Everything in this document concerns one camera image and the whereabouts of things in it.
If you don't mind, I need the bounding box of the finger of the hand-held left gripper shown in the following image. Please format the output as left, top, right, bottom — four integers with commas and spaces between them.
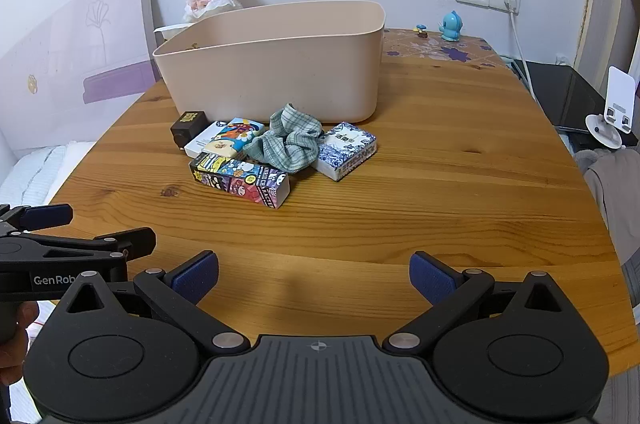
20, 227, 157, 262
0, 204, 74, 239

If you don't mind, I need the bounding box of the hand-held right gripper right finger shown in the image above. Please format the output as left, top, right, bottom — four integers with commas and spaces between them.
382, 251, 576, 351

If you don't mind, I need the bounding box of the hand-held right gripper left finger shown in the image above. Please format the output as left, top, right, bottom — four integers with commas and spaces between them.
52, 250, 251, 351

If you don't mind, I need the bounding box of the person's left hand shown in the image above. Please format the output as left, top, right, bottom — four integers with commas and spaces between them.
0, 301, 40, 387

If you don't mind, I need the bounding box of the white bedding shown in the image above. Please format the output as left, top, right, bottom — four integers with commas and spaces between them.
0, 141, 96, 207

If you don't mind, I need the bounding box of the long cartoon printed box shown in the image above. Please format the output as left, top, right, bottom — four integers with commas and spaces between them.
189, 151, 291, 210

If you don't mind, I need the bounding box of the small black box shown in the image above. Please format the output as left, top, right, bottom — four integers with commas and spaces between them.
170, 110, 209, 150

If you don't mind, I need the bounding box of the small cream box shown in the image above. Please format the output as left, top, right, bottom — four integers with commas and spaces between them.
202, 139, 241, 157

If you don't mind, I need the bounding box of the white cartoon printed box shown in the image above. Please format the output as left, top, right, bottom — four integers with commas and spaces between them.
184, 119, 266, 159

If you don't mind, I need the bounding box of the blue white patterned tissue pack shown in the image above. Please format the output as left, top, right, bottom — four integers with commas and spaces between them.
311, 122, 378, 183

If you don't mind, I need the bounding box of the green checked cloth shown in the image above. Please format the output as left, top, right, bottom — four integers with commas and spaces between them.
243, 103, 325, 176

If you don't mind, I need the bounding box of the purple and white headboard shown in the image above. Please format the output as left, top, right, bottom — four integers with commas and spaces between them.
0, 0, 164, 155

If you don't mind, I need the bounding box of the grey clothing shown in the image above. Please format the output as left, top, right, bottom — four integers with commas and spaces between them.
574, 146, 640, 305

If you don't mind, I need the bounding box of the beige plastic storage bin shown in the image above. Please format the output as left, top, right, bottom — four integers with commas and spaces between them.
152, 0, 387, 125

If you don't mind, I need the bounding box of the black tablet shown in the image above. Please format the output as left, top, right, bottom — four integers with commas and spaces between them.
512, 60, 609, 135

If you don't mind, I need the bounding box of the floral table mat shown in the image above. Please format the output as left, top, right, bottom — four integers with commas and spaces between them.
381, 28, 504, 70

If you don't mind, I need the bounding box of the blue duck figurine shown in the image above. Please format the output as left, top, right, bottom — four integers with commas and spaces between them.
438, 10, 464, 43

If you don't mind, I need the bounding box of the white phone stand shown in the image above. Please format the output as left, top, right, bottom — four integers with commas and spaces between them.
585, 66, 640, 150

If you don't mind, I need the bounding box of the white plug and cable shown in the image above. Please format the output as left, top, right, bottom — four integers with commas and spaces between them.
501, 0, 539, 100

